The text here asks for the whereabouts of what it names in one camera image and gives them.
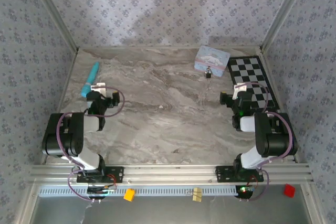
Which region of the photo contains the aluminium frame post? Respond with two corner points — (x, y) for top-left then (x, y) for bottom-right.
(26, 0), (80, 53)
(259, 0), (313, 53)

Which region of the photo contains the grey slotted cable duct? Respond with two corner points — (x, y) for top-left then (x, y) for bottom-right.
(38, 185), (238, 197)

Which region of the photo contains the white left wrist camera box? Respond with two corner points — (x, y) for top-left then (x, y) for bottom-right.
(91, 82), (107, 96)

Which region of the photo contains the small controller circuit board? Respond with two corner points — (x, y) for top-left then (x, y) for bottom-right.
(87, 186), (118, 200)
(236, 185), (255, 199)

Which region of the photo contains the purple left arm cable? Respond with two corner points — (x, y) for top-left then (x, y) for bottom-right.
(59, 85), (125, 204)

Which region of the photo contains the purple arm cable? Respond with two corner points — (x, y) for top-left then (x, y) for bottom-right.
(240, 81), (294, 202)
(59, 85), (125, 204)

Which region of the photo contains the black and grey chessboard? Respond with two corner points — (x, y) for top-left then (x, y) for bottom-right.
(227, 55), (279, 111)

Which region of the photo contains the yellow toy block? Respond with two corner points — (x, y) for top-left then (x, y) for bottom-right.
(123, 188), (137, 202)

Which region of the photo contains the red toy block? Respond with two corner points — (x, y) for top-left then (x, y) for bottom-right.
(282, 184), (296, 198)

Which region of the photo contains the aluminium mounting rail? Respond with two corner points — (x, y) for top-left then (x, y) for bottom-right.
(28, 165), (314, 184)

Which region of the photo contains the turquoise pen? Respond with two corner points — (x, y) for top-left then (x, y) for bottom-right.
(80, 61), (100, 98)

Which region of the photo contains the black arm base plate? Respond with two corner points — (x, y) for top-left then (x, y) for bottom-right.
(77, 166), (124, 184)
(215, 165), (265, 184)

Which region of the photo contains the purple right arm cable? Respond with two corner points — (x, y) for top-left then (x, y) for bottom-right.
(240, 81), (294, 202)

